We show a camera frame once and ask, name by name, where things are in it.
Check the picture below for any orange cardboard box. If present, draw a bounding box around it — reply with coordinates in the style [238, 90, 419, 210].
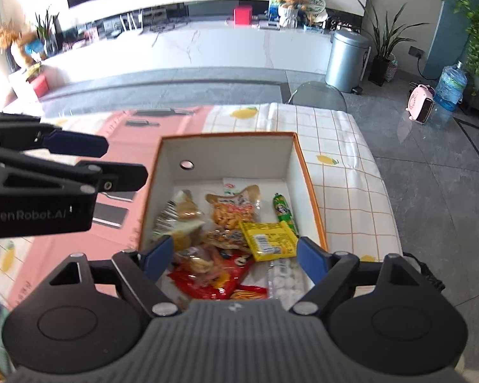
[138, 131, 328, 301]

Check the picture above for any clear packet of white candies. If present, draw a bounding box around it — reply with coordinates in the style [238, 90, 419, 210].
[266, 257, 309, 301]

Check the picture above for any tan cartoon snack packet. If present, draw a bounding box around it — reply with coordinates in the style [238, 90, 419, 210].
[205, 184, 262, 228]

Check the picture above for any red storage box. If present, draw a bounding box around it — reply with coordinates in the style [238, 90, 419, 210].
[27, 73, 49, 99]

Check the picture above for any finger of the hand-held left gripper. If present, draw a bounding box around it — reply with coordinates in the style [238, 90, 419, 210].
[0, 151, 148, 208]
[0, 112, 109, 158]

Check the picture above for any clear pastry snack packet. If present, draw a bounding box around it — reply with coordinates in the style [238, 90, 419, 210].
[151, 189, 205, 248]

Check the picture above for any white router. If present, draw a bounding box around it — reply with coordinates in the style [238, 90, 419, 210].
[119, 10, 145, 35]

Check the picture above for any red cartoon snack packet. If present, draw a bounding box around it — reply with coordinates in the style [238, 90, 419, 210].
[167, 249, 257, 301]

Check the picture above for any round glass table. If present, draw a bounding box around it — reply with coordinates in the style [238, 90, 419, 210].
[287, 80, 348, 113]

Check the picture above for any green picture box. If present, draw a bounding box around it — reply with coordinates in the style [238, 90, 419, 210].
[269, 0, 288, 23]

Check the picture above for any silver trash can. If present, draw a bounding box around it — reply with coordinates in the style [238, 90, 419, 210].
[325, 29, 371, 94]

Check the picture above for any pink fan heater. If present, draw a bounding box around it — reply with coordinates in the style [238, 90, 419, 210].
[407, 83, 436, 125]

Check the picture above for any blue water jug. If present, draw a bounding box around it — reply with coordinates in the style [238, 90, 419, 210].
[435, 61, 469, 112]

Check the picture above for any black cloth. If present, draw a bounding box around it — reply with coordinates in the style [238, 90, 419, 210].
[403, 251, 445, 293]

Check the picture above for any orange plush toy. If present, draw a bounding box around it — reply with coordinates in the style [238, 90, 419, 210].
[0, 20, 45, 69]

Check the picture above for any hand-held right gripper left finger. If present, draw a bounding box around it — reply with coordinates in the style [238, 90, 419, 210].
[44, 235, 183, 317]

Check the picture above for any pink table mat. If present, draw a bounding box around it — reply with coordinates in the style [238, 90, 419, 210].
[0, 106, 213, 312]

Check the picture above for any round hand fan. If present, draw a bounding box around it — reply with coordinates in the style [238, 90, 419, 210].
[299, 0, 328, 25]

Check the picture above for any yellow snack packet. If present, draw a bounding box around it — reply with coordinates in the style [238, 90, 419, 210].
[239, 221, 300, 263]

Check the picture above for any white television console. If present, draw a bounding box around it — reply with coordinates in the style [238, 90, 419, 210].
[8, 19, 333, 101]

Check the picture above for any snake plant in black pot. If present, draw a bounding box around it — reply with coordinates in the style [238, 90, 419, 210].
[355, 0, 408, 87]

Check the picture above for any clear packet of brown snacks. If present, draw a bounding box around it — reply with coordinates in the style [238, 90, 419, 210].
[201, 223, 252, 253]

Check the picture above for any white snack packet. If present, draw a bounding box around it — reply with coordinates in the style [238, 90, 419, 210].
[222, 177, 247, 196]

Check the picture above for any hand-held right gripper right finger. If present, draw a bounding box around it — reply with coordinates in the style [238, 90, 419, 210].
[288, 237, 430, 316]

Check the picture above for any green sausage stick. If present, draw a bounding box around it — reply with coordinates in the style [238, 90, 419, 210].
[272, 192, 300, 237]

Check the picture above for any red cube box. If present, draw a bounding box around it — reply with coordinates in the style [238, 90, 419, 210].
[234, 5, 254, 25]

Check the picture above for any green plant in glass vase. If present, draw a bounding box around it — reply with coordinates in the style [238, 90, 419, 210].
[34, 5, 61, 55]

